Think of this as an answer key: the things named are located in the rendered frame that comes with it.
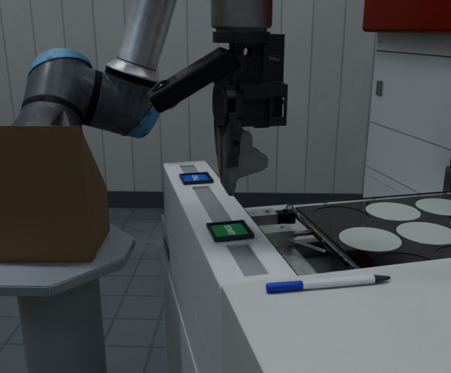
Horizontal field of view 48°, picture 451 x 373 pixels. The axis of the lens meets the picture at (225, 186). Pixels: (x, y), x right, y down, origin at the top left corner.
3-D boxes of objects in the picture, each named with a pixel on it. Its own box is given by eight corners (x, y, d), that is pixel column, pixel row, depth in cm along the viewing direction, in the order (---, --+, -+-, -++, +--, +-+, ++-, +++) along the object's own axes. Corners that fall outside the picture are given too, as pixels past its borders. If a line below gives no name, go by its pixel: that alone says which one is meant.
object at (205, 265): (206, 220, 113) (205, 160, 109) (295, 380, 62) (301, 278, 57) (164, 223, 111) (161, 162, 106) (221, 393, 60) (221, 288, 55)
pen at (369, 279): (388, 271, 56) (265, 281, 54) (392, 275, 55) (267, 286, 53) (386, 279, 56) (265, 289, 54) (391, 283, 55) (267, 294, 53)
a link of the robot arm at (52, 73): (16, 121, 101) (29, 69, 107) (84, 138, 106) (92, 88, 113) (24, 87, 91) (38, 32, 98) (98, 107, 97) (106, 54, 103)
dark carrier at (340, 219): (449, 196, 106) (449, 193, 106) (600, 269, 74) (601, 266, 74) (295, 209, 98) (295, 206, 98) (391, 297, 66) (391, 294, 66)
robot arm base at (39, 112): (-16, 136, 88) (-3, 91, 93) (23, 177, 101) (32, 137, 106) (68, 132, 87) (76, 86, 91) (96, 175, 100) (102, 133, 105)
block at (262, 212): (272, 221, 96) (272, 206, 95) (278, 228, 93) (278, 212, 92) (231, 225, 94) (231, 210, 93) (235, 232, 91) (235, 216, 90)
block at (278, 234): (286, 237, 88) (286, 222, 88) (293, 245, 85) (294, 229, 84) (242, 242, 87) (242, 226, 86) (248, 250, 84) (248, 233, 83)
